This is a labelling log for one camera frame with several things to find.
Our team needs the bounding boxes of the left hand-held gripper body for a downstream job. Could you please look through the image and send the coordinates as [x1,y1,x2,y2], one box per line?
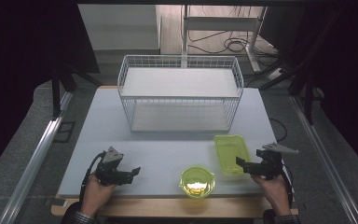
[94,146,126,188]

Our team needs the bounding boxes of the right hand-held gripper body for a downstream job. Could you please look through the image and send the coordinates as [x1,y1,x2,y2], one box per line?
[255,142,300,181]

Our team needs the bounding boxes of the person's left hand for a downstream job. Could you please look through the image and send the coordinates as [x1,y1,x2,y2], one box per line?
[80,174,117,217]

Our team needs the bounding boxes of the person's right hand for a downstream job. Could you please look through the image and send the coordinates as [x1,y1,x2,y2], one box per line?
[250,174,292,217]

